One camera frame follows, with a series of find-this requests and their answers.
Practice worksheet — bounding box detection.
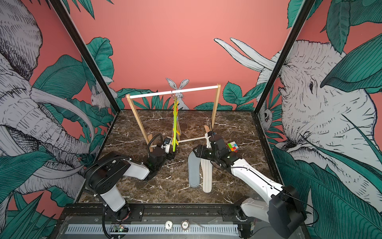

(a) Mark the green clothes hanger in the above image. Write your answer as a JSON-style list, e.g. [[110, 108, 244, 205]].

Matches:
[[172, 96, 179, 152]]

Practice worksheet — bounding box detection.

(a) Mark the white striped fabric insole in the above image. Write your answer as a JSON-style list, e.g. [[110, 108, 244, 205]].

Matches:
[[201, 159, 212, 193]]

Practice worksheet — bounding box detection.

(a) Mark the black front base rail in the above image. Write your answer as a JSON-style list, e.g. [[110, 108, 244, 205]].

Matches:
[[60, 201, 269, 223]]

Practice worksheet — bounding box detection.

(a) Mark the right round gauge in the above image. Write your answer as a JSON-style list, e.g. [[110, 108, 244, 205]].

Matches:
[[181, 220, 190, 231]]

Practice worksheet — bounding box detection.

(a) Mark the multicoloured puzzle cube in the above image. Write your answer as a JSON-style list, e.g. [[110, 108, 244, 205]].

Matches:
[[227, 141, 239, 152]]

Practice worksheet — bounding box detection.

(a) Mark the wooden hanger rack frame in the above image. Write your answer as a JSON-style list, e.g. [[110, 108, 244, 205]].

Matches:
[[126, 84, 221, 144]]

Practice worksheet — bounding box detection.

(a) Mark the left round gauge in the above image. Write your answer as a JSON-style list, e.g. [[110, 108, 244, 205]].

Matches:
[[165, 221, 173, 230]]

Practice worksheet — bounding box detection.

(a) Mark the right black frame post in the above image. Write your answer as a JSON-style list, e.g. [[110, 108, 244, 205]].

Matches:
[[254, 0, 315, 115]]

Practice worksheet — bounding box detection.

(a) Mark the black frame post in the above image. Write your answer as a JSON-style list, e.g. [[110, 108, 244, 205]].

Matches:
[[254, 0, 315, 115], [49, 0, 121, 115]]

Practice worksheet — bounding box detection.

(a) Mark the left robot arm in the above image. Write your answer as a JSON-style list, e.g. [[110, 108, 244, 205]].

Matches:
[[85, 133, 176, 222]]

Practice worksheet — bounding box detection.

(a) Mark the white perforated vent strip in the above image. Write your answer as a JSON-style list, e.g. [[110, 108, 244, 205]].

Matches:
[[64, 224, 239, 236]]

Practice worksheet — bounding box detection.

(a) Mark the grey bubbled foam insole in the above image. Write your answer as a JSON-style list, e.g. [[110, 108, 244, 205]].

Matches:
[[188, 152, 201, 188]]

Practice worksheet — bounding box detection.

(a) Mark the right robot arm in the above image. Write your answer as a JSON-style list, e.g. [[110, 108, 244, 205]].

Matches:
[[193, 131, 307, 239]]

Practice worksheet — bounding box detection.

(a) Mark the round gauge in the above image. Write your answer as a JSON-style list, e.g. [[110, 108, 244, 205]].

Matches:
[[165, 221, 173, 230], [181, 220, 190, 231]]

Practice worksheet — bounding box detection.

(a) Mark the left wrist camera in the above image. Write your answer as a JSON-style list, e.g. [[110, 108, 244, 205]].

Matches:
[[162, 137, 173, 153]]

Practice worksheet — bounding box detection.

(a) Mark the left black frame post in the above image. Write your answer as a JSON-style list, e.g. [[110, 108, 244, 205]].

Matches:
[[49, 0, 121, 115]]

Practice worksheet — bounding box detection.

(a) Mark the small green circuit board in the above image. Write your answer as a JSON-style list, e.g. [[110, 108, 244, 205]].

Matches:
[[111, 225, 129, 233]]

